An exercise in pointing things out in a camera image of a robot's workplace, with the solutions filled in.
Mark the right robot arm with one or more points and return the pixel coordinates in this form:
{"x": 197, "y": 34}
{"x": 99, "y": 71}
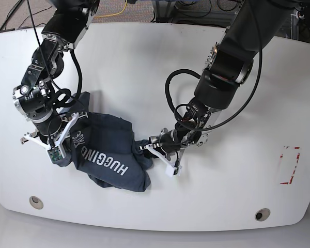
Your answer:
{"x": 37, "y": 98}

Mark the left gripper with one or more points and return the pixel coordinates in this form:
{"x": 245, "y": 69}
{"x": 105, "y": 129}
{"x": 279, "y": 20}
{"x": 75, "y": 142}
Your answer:
{"x": 172, "y": 141}

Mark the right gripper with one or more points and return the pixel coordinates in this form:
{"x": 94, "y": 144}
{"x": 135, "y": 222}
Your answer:
{"x": 48, "y": 127}

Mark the aluminium frame structure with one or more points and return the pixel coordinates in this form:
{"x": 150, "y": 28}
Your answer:
{"x": 205, "y": 13}

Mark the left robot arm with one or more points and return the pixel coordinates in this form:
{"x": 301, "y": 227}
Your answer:
{"x": 227, "y": 68}

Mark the right table cable grommet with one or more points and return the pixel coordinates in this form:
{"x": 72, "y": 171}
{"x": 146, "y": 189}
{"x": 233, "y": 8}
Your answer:
{"x": 262, "y": 214}

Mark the red tape rectangle marking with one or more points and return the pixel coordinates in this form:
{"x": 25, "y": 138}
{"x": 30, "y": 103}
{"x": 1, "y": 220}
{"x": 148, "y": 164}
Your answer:
{"x": 289, "y": 160}

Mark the left table cable grommet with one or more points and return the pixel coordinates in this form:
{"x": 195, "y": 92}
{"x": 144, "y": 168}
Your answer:
{"x": 36, "y": 202}

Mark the dark blue t-shirt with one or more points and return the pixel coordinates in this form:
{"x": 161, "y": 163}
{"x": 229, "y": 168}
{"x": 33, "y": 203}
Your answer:
{"x": 103, "y": 147}

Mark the table cable grommet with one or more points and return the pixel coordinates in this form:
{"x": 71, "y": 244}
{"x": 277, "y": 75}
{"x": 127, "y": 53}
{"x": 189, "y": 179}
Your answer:
{"x": 262, "y": 214}
{"x": 36, "y": 202}

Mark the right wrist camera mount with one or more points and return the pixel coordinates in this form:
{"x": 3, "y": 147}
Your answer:
{"x": 54, "y": 146}

